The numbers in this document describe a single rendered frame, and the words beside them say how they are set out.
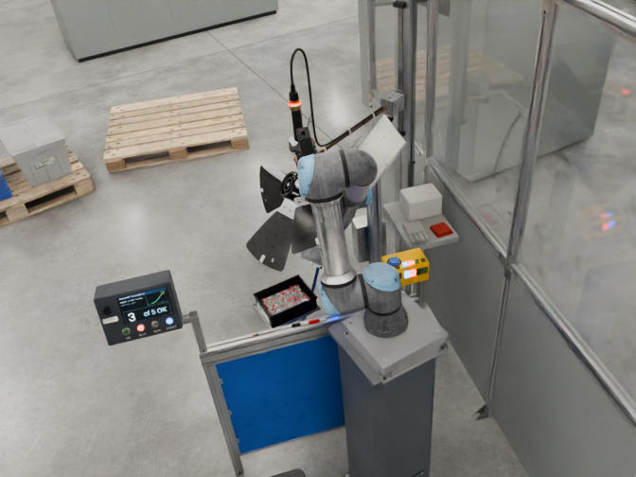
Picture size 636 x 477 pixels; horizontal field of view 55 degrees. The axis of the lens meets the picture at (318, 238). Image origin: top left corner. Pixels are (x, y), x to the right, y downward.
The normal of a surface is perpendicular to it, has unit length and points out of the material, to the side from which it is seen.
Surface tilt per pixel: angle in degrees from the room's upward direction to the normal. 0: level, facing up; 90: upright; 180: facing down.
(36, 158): 95
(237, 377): 90
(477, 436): 0
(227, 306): 0
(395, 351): 3
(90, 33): 90
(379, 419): 90
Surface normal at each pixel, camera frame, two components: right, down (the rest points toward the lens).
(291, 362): 0.25, 0.58
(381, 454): -0.27, 0.62
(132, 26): 0.46, 0.52
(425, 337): -0.14, -0.78
